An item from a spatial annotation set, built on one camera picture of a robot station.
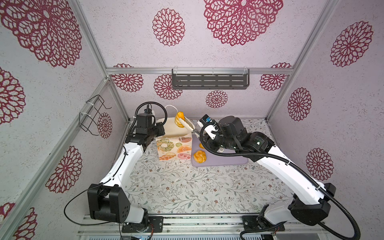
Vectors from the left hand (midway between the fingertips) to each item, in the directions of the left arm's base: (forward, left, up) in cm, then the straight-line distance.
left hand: (162, 129), depth 83 cm
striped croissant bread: (-18, -20, +10) cm, 29 cm away
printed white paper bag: (-5, -7, -7) cm, 11 cm away
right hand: (-14, -21, +13) cm, 28 cm away
